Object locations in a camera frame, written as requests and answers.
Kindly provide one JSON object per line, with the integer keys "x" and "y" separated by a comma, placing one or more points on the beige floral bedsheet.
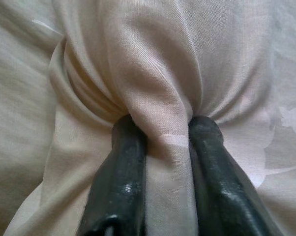
{"x": 148, "y": 61}

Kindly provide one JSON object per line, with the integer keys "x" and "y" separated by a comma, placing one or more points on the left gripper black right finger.
{"x": 212, "y": 172}

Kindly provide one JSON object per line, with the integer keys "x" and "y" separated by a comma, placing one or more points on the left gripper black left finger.
{"x": 123, "y": 172}

